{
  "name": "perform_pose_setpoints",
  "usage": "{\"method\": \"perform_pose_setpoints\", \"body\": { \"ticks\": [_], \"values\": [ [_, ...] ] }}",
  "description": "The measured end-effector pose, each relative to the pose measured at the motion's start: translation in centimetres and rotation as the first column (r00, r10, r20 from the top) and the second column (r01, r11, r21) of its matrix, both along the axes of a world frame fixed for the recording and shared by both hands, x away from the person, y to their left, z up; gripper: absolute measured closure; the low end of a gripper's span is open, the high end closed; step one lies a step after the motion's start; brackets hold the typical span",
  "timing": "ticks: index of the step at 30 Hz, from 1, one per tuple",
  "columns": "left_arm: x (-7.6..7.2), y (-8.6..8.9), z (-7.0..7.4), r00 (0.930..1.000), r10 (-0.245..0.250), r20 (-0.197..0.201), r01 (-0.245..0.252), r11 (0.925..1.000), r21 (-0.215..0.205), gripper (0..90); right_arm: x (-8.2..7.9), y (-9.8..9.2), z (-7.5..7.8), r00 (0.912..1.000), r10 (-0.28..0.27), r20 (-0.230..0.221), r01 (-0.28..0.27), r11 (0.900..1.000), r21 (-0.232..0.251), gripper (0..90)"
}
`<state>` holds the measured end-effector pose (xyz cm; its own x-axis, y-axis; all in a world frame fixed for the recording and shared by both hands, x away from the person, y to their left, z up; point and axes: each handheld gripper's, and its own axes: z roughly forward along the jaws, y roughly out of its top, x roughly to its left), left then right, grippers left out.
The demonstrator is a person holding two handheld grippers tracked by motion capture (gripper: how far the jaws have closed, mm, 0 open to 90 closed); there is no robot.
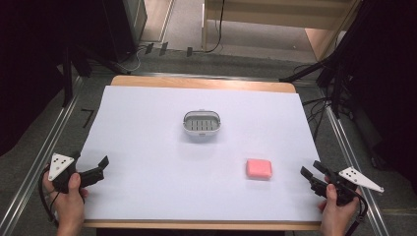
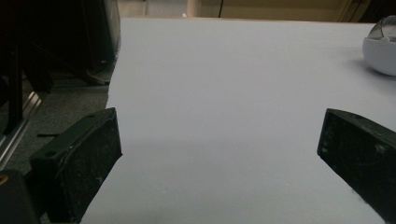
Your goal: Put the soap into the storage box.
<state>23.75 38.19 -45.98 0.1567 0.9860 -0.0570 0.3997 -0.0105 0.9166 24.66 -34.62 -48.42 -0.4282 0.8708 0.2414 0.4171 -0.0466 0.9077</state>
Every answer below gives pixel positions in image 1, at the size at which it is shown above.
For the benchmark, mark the dark cabinet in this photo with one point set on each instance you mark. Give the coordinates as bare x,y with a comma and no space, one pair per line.
121,26

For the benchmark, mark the light wooden shelf unit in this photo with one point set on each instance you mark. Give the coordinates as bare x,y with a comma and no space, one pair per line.
278,19

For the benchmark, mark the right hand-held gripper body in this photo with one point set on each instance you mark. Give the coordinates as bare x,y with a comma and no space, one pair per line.
349,182

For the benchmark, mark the black tripod stand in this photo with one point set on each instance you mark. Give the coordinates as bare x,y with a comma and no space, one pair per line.
327,65

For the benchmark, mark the pink soap bar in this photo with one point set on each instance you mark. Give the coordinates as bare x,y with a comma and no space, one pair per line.
259,168

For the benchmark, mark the person's left hand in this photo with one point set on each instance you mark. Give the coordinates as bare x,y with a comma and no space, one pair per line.
69,203

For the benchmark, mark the white table sheet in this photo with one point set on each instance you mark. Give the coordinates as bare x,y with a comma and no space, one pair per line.
164,164

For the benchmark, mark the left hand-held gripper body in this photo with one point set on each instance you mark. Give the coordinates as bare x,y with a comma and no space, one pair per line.
58,165

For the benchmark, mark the person's right hand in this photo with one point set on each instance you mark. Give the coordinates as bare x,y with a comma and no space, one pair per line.
337,216

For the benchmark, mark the metal floor rail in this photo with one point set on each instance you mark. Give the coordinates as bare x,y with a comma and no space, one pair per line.
39,157
354,164

